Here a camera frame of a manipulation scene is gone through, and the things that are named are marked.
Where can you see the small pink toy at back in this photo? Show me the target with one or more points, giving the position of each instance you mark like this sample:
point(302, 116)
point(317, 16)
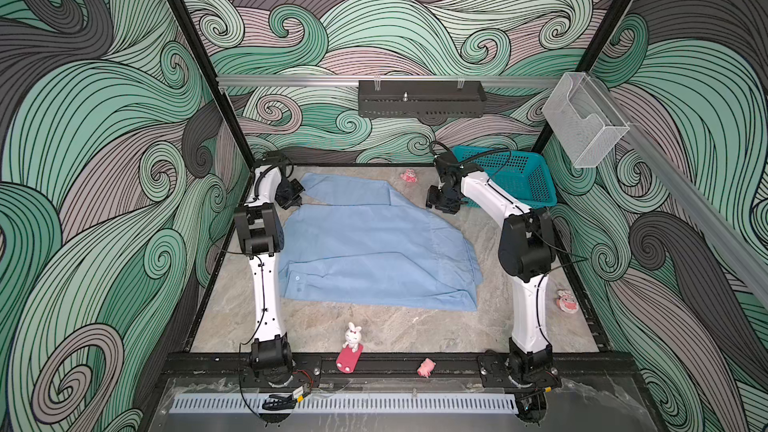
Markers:
point(409, 176)

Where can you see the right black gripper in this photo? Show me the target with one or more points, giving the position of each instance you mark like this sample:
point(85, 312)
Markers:
point(431, 199)

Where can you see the aluminium rail wall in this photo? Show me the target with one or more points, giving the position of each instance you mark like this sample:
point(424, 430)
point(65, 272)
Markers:
point(304, 80)
point(661, 143)

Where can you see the small pink pig toy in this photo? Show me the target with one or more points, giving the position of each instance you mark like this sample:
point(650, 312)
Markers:
point(426, 368)

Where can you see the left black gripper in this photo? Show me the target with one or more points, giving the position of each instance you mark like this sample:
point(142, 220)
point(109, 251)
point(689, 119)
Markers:
point(291, 201)

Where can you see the aluminium rail back wall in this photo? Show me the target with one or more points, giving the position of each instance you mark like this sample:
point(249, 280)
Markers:
point(304, 80)

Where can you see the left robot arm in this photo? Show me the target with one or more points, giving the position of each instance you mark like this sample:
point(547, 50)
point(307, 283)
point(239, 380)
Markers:
point(261, 240)

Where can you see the pink round toy right side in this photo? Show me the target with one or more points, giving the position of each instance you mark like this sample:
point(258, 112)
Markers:
point(567, 302)

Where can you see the black wall tray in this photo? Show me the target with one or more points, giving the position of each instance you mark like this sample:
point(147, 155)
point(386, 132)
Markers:
point(429, 101)

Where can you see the white slotted cable duct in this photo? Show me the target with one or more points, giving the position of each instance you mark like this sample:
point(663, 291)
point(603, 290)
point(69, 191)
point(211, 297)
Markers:
point(357, 403)

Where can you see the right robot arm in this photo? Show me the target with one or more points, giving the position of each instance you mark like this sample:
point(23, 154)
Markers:
point(526, 253)

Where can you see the aluminium rail right wall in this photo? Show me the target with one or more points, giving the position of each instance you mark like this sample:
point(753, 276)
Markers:
point(661, 143)

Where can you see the clear acrylic wall holder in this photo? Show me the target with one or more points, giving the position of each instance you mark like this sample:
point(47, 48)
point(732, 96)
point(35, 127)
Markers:
point(585, 119)

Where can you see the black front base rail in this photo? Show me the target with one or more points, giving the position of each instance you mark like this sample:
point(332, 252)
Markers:
point(403, 365)

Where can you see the light blue long sleeve shirt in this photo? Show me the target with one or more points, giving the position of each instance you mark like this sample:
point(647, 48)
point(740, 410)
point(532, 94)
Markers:
point(360, 241)

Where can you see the teal plastic basket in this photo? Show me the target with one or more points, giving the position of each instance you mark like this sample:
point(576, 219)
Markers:
point(524, 175)

